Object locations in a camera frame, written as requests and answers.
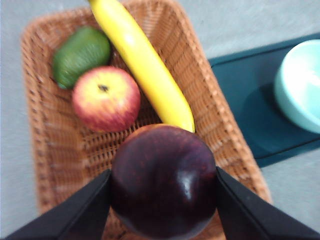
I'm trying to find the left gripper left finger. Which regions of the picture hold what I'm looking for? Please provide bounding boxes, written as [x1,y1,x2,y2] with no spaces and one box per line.
[4,168,112,240]

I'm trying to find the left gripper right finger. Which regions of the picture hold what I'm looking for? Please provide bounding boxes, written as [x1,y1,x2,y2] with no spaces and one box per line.
[215,166,320,240]

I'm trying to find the dark purple plum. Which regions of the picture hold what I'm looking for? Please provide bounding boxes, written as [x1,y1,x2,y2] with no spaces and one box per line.
[110,124,218,240]

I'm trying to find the teal ceramic bowl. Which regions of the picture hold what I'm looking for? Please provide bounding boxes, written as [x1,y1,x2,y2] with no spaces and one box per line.
[274,39,320,135]

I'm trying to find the brown wicker basket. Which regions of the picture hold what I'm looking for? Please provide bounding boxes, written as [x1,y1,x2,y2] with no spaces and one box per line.
[19,0,272,240]

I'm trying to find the dark rectangular tray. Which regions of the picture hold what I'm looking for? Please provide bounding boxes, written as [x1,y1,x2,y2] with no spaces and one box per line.
[208,32,320,168]

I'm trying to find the red yellow apple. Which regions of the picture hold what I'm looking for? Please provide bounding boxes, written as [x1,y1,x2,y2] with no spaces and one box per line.
[71,66,142,133]

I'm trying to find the green avocado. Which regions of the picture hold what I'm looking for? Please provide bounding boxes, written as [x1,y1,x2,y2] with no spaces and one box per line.
[51,25,112,90]

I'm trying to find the yellow banana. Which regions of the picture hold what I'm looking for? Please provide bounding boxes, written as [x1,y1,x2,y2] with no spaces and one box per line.
[87,0,196,133]

